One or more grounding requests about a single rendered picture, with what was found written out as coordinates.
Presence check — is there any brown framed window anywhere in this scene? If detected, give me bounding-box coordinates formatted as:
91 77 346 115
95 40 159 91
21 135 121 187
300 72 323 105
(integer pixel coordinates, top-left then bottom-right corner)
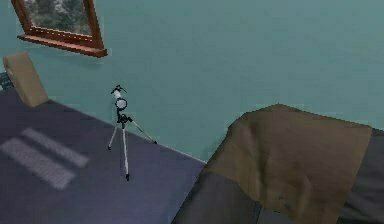
10 0 108 59

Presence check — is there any brown blanket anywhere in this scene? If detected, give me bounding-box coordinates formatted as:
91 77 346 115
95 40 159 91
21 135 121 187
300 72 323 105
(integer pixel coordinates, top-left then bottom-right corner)
201 103 373 224

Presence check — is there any white telescope on tripod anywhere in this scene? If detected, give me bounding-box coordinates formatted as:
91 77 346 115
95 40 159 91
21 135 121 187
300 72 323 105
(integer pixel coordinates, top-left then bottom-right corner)
107 84 158 182

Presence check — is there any dark grey sofa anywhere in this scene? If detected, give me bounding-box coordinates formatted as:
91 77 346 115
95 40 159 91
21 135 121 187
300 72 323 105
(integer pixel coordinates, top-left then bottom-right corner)
170 128 384 224

